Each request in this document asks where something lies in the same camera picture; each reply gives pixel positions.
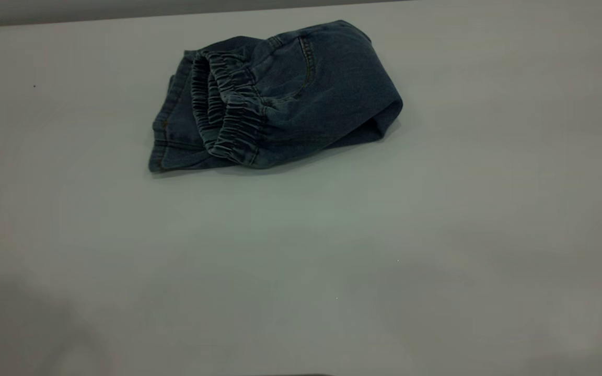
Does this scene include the blue denim printed shorts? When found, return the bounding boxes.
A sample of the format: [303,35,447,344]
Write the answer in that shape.
[148,20,403,174]

